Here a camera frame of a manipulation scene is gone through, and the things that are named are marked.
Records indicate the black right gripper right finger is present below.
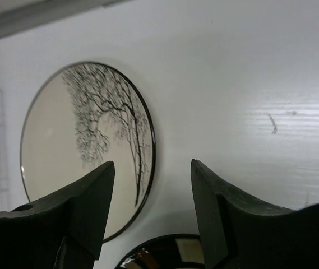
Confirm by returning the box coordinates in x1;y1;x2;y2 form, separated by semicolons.
191;159;319;268

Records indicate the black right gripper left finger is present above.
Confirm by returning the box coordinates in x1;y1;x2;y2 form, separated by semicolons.
0;161;115;268

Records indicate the cream plate with tree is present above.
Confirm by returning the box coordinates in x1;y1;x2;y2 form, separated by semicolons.
20;61;156;242

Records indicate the brown striped rim round plate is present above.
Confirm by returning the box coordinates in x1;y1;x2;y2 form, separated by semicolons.
116;234;205;269

